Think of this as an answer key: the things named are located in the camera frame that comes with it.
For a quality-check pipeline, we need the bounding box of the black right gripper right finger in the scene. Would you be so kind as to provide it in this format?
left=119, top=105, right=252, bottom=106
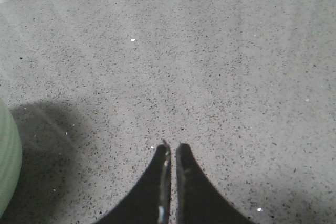
left=176, top=143, right=252, bottom=223

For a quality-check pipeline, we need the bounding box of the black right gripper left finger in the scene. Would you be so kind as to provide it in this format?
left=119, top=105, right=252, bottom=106
left=97, top=141, right=171, bottom=224

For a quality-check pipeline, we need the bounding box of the green ribbed bowl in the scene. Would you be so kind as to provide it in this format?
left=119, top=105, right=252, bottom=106
left=1, top=101, right=22, bottom=215

